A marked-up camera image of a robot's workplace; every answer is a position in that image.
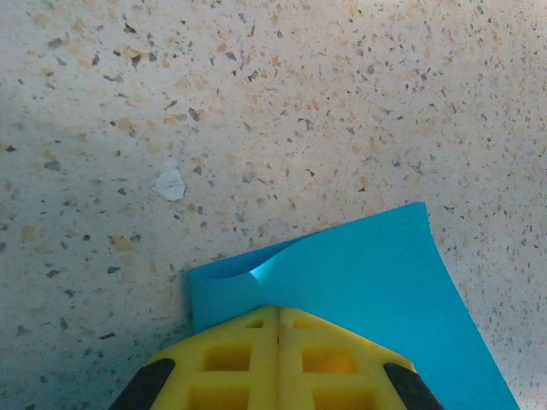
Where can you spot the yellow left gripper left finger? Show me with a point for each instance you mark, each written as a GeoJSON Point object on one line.
{"type": "Point", "coordinates": [231, 384]}

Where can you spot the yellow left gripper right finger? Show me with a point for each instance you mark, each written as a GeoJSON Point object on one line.
{"type": "Point", "coordinates": [325, 384]}

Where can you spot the blue cloth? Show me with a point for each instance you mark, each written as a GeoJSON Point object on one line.
{"type": "Point", "coordinates": [363, 277]}

